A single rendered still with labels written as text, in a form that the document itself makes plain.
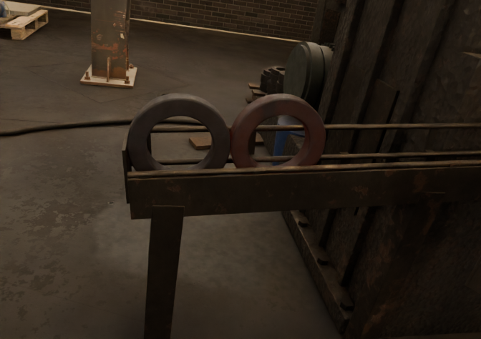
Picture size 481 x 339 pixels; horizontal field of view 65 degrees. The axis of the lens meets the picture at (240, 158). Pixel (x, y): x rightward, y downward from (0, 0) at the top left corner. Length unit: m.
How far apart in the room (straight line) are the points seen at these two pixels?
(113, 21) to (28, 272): 2.19
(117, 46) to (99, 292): 2.25
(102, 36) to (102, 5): 0.23
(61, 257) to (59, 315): 0.25
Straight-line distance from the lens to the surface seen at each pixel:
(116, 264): 1.41
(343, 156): 0.83
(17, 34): 4.55
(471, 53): 0.99
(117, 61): 3.25
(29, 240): 1.55
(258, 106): 0.68
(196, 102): 0.66
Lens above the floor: 0.95
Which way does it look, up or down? 26 degrees down
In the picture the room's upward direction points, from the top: 10 degrees clockwise
